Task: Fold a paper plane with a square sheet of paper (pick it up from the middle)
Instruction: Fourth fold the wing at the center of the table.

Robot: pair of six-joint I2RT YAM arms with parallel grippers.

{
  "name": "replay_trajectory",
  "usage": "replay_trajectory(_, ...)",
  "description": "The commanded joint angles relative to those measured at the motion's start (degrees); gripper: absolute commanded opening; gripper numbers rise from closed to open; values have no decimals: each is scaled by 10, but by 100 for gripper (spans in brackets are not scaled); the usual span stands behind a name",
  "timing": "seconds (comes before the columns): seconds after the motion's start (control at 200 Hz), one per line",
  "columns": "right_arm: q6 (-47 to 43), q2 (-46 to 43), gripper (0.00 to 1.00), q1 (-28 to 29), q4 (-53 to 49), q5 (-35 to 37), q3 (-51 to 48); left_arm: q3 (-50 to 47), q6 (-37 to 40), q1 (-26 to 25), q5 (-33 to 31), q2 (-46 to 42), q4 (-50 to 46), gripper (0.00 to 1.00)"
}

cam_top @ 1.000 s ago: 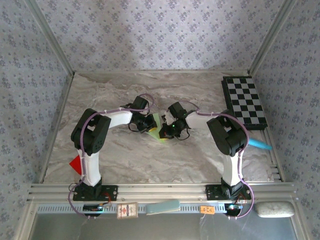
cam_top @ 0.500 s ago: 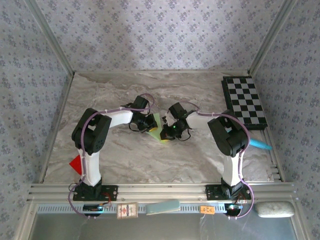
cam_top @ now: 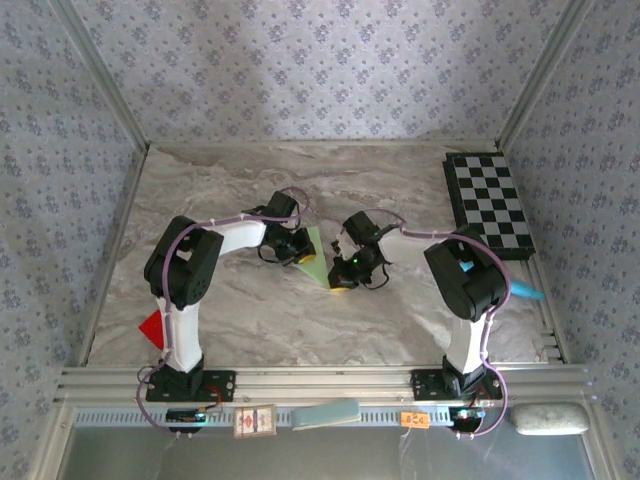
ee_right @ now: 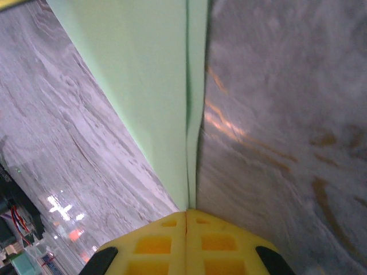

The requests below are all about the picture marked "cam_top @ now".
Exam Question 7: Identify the red folded paper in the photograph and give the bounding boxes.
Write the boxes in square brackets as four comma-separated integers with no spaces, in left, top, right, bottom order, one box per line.
[138,309,166,350]

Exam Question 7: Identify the pale blue foam block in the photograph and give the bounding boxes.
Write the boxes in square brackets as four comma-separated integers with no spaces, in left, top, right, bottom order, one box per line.
[291,398,362,432]

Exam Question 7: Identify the black grey chessboard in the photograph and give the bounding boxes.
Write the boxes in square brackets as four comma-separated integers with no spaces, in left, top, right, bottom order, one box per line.
[443,151,537,261]

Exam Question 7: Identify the orange tag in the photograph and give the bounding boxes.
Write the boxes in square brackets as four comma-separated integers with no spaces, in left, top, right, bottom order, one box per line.
[399,410,431,430]

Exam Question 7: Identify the tan card with red print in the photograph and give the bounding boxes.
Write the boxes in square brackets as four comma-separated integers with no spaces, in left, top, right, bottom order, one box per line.
[233,403,278,440]

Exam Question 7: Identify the cyan blue marker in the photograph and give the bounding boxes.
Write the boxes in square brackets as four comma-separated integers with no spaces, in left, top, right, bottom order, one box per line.
[458,259,545,302]

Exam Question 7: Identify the grey speckled stone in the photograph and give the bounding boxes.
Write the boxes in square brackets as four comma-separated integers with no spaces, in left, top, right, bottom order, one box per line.
[510,402,591,436]

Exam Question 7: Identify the aluminium front rail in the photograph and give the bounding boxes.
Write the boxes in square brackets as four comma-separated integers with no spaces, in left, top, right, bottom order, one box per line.
[53,364,596,405]

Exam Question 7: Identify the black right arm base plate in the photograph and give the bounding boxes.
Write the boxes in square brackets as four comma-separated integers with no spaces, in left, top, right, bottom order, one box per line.
[410,368,504,401]

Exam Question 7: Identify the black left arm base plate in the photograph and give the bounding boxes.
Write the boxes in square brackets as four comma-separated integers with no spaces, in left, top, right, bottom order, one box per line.
[145,368,237,404]

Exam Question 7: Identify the aluminium side rail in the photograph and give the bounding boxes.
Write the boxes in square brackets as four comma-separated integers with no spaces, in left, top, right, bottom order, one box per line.
[74,144,151,369]
[519,257,569,365]

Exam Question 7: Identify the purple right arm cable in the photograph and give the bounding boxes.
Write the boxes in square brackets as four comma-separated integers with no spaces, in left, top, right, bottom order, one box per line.
[339,208,514,441]

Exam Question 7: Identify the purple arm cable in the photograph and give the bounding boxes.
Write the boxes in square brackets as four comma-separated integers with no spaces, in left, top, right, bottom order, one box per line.
[135,186,310,441]
[339,208,514,441]

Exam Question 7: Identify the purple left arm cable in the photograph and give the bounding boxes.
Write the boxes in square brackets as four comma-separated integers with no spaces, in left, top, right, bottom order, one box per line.
[135,186,310,441]

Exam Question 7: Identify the slotted grey cable duct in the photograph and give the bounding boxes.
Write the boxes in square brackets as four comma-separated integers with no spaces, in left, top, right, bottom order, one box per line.
[72,405,514,429]

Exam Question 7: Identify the aluminium frame post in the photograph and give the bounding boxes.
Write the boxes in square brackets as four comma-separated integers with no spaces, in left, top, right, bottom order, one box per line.
[497,0,597,151]
[48,0,152,151]

